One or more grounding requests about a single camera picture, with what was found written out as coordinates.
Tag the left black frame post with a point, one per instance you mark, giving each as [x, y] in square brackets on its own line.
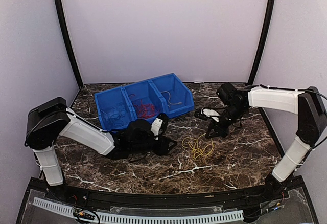
[67, 43]

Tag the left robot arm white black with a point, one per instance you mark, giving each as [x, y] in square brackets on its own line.
[55, 119]

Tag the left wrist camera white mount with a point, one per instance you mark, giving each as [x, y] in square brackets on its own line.
[159, 125]

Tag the right black frame post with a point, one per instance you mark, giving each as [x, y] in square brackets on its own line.
[262, 41]

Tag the black frame post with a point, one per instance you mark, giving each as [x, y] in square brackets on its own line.
[67, 43]
[262, 41]

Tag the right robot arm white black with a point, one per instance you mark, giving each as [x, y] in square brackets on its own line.
[305, 105]

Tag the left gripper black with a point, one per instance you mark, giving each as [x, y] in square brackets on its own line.
[162, 150]

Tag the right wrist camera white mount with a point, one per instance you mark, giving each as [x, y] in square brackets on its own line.
[206, 113]

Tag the black curved front rail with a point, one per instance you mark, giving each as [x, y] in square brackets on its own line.
[247, 198]

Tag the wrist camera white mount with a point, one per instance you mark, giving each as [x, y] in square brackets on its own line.
[206, 113]
[159, 125]

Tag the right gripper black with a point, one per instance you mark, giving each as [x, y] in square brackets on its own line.
[219, 131]

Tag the blue three-compartment plastic bin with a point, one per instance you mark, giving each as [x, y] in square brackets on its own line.
[118, 106]

